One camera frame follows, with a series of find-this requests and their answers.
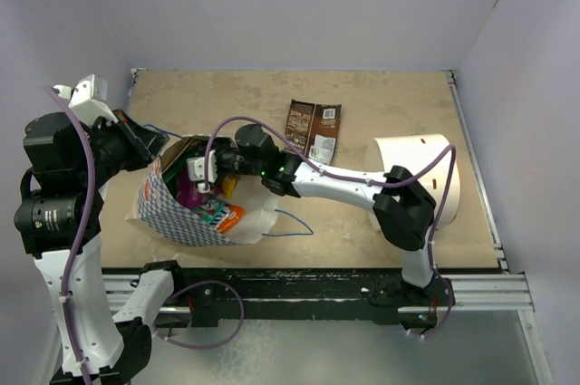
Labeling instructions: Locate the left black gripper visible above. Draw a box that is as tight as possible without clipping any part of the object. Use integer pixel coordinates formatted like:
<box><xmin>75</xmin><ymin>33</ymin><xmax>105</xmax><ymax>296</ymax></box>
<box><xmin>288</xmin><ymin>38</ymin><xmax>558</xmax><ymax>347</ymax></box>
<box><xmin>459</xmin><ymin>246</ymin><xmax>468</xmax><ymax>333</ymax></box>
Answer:
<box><xmin>75</xmin><ymin>108</ymin><xmax>169</xmax><ymax>188</ymax></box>

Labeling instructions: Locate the blue checkered paper bag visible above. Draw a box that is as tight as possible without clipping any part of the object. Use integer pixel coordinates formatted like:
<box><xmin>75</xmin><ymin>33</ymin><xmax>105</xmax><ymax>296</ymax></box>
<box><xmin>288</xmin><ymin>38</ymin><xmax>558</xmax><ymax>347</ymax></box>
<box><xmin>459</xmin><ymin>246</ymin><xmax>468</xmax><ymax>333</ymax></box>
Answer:
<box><xmin>125</xmin><ymin>122</ymin><xmax>314</xmax><ymax>248</ymax></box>

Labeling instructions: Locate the brown snack packet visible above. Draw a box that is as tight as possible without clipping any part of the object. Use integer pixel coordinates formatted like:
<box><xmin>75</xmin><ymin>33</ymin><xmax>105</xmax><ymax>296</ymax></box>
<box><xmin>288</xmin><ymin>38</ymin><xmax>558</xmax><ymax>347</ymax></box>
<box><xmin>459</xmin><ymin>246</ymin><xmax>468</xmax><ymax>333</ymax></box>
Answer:
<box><xmin>285</xmin><ymin>99</ymin><xmax>342</xmax><ymax>165</ymax></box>

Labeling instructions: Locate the red Doritos bag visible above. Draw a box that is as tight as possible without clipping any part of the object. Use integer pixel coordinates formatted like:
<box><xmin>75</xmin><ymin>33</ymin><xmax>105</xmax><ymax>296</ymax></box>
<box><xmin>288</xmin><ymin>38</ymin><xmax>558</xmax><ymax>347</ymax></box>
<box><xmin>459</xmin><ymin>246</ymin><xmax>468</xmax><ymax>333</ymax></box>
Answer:
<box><xmin>160</xmin><ymin>135</ymin><xmax>209</xmax><ymax>174</ymax></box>

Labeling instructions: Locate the green Real crisps bag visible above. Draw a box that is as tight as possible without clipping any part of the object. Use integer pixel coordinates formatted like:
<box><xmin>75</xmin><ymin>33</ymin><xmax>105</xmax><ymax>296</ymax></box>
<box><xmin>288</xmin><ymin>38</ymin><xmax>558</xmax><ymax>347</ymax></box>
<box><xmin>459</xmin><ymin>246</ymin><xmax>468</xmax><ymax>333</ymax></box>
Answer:
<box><xmin>162</xmin><ymin>149</ymin><xmax>195</xmax><ymax>183</ymax></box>

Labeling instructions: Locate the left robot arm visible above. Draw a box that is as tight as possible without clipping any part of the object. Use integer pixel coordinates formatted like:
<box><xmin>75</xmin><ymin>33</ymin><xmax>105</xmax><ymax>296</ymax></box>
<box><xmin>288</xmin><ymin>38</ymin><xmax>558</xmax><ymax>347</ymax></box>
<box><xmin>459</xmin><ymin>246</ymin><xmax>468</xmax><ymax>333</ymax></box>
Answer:
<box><xmin>14</xmin><ymin>110</ymin><xmax>187</xmax><ymax>384</ymax></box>

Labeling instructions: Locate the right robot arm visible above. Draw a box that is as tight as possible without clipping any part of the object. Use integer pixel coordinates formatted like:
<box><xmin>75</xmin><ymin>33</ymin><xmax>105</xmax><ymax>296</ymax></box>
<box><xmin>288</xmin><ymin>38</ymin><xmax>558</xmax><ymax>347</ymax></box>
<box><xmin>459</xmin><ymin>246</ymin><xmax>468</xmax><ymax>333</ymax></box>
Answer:
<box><xmin>204</xmin><ymin>120</ymin><xmax>457</xmax><ymax>304</ymax></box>

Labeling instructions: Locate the yellow M&M's bag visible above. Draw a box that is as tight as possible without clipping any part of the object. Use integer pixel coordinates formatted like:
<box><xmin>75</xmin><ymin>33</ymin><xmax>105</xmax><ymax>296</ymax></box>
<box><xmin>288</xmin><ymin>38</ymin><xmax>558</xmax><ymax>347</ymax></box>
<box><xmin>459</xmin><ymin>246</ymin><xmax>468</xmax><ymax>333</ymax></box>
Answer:
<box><xmin>221</xmin><ymin>175</ymin><xmax>239</xmax><ymax>199</ymax></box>

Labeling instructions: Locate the purple candy bag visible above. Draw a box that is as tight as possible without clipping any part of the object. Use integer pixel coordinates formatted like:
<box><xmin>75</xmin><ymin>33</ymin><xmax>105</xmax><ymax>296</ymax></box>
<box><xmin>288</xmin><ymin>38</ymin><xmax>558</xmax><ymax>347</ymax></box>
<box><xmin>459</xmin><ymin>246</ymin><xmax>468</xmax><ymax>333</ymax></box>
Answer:
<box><xmin>176</xmin><ymin>169</ymin><xmax>206</xmax><ymax>209</ymax></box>

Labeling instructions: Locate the orange Fox's candy bag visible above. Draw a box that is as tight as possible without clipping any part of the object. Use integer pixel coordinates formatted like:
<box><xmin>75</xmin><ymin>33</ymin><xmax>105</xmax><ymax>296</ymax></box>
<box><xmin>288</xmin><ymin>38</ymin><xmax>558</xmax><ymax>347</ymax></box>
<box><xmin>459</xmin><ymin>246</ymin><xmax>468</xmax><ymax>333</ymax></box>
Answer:
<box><xmin>211</xmin><ymin>204</ymin><xmax>246</xmax><ymax>234</ymax></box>

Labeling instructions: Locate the teal Fox's candy bag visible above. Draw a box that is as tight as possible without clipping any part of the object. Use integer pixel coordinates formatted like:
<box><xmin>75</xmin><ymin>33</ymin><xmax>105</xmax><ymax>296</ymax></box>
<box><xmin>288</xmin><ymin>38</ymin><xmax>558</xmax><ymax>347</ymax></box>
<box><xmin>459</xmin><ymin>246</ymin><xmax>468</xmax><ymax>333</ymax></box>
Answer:
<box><xmin>193</xmin><ymin>197</ymin><xmax>227</xmax><ymax>226</ymax></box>

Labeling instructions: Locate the white cylindrical container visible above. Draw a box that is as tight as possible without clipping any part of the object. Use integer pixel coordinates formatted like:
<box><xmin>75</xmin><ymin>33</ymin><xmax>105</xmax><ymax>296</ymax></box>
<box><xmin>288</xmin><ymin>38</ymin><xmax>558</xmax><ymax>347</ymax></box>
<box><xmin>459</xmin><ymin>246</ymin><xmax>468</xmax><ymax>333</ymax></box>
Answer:
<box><xmin>364</xmin><ymin>134</ymin><xmax>460</xmax><ymax>229</ymax></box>

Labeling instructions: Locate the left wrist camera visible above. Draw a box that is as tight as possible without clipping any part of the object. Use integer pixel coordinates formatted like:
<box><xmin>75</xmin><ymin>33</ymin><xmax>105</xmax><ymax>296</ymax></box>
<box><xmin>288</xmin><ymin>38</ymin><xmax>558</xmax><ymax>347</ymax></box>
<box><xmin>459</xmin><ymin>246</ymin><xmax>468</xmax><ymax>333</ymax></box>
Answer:
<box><xmin>53</xmin><ymin>74</ymin><xmax>118</xmax><ymax>127</ymax></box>

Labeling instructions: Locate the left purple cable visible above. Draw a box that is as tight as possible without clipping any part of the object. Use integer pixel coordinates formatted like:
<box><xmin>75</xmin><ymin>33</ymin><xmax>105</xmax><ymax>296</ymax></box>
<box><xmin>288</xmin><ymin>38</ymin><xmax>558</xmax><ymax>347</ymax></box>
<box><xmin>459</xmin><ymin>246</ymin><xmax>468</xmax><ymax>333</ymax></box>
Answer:
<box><xmin>43</xmin><ymin>84</ymin><xmax>97</xmax><ymax>385</ymax></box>

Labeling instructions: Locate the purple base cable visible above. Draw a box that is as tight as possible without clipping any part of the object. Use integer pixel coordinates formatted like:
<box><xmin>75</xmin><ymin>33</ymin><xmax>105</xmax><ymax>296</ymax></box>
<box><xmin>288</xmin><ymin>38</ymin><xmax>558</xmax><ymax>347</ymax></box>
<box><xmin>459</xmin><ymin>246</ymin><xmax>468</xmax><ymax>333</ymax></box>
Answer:
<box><xmin>153</xmin><ymin>280</ymin><xmax>247</xmax><ymax>350</ymax></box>

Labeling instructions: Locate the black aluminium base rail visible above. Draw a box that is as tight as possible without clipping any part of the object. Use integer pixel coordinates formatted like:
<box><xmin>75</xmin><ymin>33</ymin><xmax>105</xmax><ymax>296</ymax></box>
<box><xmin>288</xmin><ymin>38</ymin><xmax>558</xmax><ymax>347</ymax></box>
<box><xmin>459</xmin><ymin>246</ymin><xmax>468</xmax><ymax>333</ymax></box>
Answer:
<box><xmin>99</xmin><ymin>266</ymin><xmax>531</xmax><ymax>327</ymax></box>

